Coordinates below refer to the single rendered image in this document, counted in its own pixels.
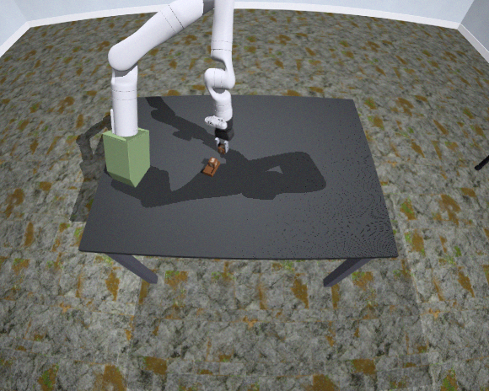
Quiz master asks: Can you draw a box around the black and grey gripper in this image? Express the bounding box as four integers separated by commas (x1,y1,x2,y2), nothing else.
204,106,234,152

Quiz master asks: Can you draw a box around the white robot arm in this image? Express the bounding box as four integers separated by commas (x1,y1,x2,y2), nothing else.
108,0,235,137

